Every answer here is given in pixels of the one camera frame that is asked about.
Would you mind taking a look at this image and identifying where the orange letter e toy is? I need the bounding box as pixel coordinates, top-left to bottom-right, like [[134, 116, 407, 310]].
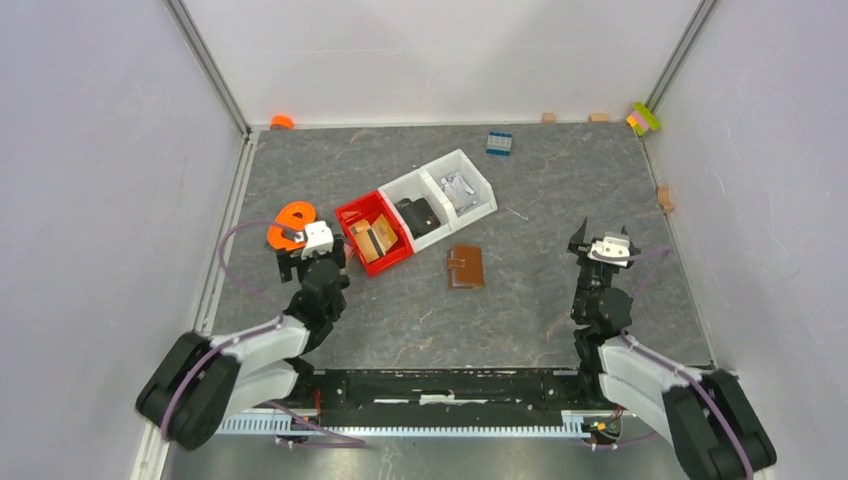
[[266, 201, 317, 251]]

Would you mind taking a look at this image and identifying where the multicolour toy brick stack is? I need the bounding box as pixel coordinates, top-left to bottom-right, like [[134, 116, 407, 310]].
[[625, 102, 662, 137]]

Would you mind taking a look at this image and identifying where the blue toy brick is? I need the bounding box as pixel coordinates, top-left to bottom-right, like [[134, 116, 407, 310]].
[[486, 131, 513, 156]]

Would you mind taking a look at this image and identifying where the aluminium frame rail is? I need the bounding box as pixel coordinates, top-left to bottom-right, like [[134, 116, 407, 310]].
[[129, 369, 753, 480]]

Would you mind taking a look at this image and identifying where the orange tape roll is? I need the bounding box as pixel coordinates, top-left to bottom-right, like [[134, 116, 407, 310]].
[[269, 115, 295, 130]]

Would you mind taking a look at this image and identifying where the white divided plastic bin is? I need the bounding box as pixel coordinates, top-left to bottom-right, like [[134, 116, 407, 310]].
[[378, 149, 498, 253]]

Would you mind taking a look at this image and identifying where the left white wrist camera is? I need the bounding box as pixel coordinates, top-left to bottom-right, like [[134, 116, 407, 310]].
[[294, 220, 335, 259]]

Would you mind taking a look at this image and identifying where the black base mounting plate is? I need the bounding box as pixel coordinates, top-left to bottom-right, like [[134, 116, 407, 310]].
[[277, 368, 616, 428]]

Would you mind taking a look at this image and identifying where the black wallet in bin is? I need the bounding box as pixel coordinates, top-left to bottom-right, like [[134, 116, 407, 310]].
[[394, 198, 441, 239]]

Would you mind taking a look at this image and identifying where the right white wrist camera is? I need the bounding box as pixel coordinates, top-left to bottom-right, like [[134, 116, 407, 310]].
[[587, 232, 630, 268]]

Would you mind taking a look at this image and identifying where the brown leather card holder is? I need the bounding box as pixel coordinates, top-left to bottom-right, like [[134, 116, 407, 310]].
[[446, 244, 485, 290]]

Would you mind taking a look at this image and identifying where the wooden arch block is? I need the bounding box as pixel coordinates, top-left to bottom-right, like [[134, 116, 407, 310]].
[[656, 185, 675, 214]]

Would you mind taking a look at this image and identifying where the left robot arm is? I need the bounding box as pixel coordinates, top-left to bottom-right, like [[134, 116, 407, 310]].
[[135, 236, 350, 451]]

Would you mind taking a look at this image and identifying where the gold card in red bin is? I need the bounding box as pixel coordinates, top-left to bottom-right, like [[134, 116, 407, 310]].
[[369, 215, 398, 256]]

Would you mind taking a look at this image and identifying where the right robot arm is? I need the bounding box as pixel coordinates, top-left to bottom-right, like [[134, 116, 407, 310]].
[[568, 224, 778, 479]]

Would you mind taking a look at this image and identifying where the red plastic bin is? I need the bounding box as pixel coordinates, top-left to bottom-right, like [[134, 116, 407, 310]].
[[335, 190, 414, 277]]

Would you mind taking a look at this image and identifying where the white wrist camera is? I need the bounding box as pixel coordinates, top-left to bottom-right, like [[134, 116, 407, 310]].
[[587, 232, 630, 268], [294, 220, 335, 259]]

